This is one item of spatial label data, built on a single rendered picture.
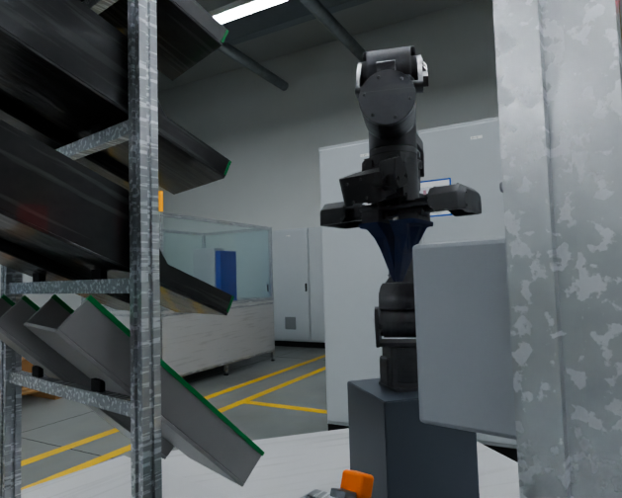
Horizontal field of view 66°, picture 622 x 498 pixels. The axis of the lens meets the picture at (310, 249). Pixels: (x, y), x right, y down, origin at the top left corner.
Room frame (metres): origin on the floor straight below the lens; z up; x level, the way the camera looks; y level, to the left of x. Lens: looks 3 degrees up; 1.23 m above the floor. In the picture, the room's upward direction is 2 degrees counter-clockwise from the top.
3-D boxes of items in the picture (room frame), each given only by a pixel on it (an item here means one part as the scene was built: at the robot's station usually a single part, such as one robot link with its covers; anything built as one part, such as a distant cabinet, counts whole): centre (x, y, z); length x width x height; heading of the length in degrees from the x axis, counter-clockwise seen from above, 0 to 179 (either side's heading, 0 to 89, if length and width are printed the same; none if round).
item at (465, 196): (0.56, -0.10, 1.33); 0.19 x 0.06 x 0.08; 52
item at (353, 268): (3.74, -0.55, 1.13); 0.80 x 0.54 x 2.25; 62
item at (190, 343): (6.51, 1.70, 1.13); 2.26 x 1.36 x 2.25; 152
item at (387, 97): (0.52, -0.10, 1.43); 0.12 x 0.08 x 0.11; 168
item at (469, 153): (3.39, -1.19, 1.13); 0.94 x 0.54 x 2.25; 62
